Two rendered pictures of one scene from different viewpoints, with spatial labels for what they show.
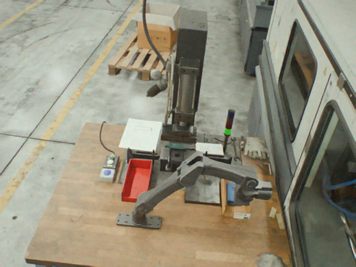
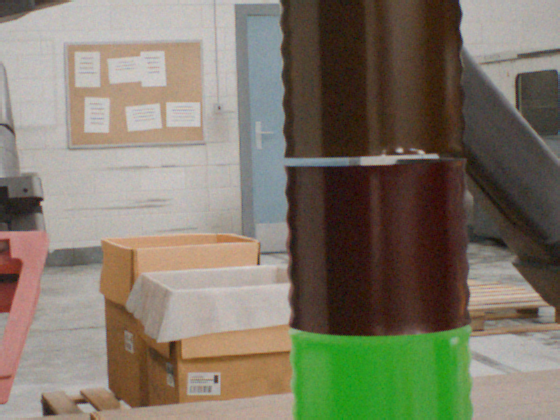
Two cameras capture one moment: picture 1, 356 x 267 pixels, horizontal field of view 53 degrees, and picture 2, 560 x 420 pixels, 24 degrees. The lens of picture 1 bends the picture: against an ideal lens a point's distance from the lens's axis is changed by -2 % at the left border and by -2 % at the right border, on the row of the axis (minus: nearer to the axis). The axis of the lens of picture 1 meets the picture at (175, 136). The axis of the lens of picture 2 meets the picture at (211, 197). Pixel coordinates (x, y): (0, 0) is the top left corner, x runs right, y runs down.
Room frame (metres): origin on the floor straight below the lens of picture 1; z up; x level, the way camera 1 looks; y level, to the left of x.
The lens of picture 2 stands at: (1.87, -0.39, 1.13)
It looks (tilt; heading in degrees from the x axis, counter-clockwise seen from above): 3 degrees down; 164
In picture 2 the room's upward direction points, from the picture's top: 2 degrees counter-clockwise
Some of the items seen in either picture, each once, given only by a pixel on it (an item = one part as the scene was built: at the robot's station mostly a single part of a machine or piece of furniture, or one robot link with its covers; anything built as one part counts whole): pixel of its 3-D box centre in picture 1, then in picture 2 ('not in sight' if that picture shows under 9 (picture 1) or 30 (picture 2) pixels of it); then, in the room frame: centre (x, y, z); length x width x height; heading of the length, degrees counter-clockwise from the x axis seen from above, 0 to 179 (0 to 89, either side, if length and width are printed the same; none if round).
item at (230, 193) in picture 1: (234, 191); not in sight; (1.29, -0.32, 0.92); 0.15 x 0.07 x 0.03; 179
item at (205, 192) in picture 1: (202, 191); not in sight; (1.28, -0.16, 0.91); 0.17 x 0.16 x 0.02; 89
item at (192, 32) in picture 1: (188, 65); not in sight; (1.59, -0.03, 1.44); 0.17 x 0.13 x 0.42; 179
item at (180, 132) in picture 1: (181, 109); not in sight; (1.54, -0.02, 1.22); 0.26 x 0.18 x 0.30; 179
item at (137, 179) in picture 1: (137, 179); not in sight; (1.30, 0.17, 0.93); 0.25 x 0.12 x 0.06; 179
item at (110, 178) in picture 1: (107, 177); not in sight; (1.33, 0.33, 0.90); 0.07 x 0.07 x 0.06; 89
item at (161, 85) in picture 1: (163, 83); not in sight; (1.75, 0.09, 1.25); 0.19 x 0.07 x 0.19; 89
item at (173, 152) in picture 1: (179, 155); not in sight; (1.47, -0.03, 0.98); 0.20 x 0.10 x 0.01; 89
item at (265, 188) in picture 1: (257, 184); not in sight; (1.08, -0.36, 1.18); 0.12 x 0.09 x 0.12; 91
